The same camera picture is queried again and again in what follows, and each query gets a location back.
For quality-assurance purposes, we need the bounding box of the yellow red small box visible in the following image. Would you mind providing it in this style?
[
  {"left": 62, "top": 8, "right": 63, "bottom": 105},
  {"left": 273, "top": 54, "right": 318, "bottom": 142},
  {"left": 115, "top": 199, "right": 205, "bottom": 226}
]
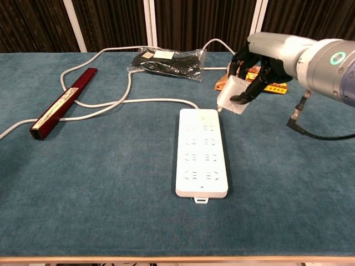
[{"left": 246, "top": 66, "right": 288, "bottom": 95}]

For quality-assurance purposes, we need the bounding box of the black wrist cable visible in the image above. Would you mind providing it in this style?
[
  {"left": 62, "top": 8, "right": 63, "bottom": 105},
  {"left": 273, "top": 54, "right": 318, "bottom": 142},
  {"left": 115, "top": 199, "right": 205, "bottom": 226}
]
[{"left": 286, "top": 90, "right": 355, "bottom": 141}]

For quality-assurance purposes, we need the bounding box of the black item in clear bag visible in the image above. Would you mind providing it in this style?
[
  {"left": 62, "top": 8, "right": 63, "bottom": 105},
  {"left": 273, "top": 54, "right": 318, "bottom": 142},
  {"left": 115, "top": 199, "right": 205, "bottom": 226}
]
[{"left": 126, "top": 46, "right": 207, "bottom": 83}]

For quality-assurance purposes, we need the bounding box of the white power adapter plug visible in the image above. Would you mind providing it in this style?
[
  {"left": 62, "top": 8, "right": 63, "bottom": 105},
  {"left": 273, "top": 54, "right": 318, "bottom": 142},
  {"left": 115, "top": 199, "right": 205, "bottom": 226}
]
[{"left": 216, "top": 76, "right": 250, "bottom": 115}]

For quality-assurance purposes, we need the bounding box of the dark red long box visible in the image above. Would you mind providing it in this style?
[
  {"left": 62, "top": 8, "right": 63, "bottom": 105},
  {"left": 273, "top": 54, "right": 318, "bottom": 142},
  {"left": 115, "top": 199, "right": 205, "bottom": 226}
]
[{"left": 29, "top": 67, "right": 98, "bottom": 141}]

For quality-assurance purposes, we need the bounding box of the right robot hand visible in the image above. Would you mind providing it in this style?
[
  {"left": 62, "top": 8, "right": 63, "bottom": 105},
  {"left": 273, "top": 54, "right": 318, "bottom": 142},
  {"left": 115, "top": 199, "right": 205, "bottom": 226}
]
[{"left": 227, "top": 32, "right": 317, "bottom": 105}]

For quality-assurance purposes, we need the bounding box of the white power strip cable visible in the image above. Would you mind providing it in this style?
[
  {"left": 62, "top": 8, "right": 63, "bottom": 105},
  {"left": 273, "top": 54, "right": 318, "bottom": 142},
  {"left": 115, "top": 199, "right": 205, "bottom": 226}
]
[{"left": 0, "top": 38, "right": 236, "bottom": 141}]

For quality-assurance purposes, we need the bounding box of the white partition frame post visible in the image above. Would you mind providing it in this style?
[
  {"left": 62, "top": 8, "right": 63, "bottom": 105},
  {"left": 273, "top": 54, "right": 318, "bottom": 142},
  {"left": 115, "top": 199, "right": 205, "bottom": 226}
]
[
  {"left": 246, "top": 0, "right": 269, "bottom": 38},
  {"left": 62, "top": 0, "right": 88, "bottom": 53},
  {"left": 143, "top": 0, "right": 158, "bottom": 48}
]

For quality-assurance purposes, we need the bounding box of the teal table cloth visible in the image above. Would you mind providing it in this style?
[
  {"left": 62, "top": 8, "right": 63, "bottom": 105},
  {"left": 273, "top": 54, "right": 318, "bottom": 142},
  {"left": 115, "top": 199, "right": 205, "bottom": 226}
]
[{"left": 0, "top": 50, "right": 355, "bottom": 258}]

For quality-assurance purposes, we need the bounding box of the white power strip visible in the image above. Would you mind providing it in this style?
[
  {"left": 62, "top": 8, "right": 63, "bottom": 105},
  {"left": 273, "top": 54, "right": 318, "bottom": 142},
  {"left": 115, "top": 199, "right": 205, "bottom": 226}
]
[{"left": 175, "top": 108, "right": 229, "bottom": 205}]

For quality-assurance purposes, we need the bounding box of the orange spout pouch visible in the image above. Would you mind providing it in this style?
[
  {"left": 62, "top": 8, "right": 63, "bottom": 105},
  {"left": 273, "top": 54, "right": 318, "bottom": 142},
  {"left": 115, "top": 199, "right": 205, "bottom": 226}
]
[{"left": 213, "top": 60, "right": 236, "bottom": 91}]

